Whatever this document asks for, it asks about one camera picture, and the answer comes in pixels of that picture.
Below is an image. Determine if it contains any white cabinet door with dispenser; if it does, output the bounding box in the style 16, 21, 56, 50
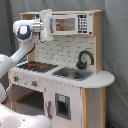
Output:
44, 83, 82, 128

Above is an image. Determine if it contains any white toy microwave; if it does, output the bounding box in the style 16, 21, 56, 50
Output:
49, 14, 93, 35

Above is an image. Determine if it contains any left red oven knob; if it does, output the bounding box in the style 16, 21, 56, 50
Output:
13, 76, 19, 82

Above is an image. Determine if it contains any wooden toy kitchen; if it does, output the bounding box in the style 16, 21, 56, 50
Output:
10, 10, 115, 128

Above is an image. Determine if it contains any red oven knob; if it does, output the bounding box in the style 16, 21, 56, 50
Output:
32, 81, 37, 87
13, 76, 19, 82

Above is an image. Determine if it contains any right red oven knob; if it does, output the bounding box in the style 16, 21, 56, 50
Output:
32, 81, 37, 87

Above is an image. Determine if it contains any grey toy sink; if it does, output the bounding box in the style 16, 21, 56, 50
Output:
52, 67, 92, 81

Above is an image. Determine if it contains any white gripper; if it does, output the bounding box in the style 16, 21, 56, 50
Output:
33, 9, 53, 42

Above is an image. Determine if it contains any black toy stovetop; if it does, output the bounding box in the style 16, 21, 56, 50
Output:
19, 61, 56, 73

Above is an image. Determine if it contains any black toy faucet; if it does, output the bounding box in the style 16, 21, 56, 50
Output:
76, 50, 94, 70

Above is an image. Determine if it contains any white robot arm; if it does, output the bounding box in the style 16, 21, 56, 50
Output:
0, 9, 52, 128

